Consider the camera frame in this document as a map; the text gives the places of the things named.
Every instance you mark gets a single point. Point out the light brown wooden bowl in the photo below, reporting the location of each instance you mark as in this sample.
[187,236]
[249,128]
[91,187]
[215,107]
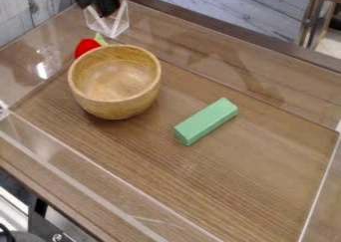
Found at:
[115,81]

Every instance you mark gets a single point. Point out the green rectangular foam stick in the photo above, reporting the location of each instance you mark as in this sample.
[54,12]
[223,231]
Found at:
[205,121]

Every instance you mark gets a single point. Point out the red plush strawberry toy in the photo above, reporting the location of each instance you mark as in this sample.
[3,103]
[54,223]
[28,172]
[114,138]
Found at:
[90,44]

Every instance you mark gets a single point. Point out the metal table leg background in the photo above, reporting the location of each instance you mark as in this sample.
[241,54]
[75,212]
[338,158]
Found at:
[314,23]

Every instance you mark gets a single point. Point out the black table leg bracket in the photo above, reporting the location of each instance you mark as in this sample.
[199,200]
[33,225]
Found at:
[40,226]

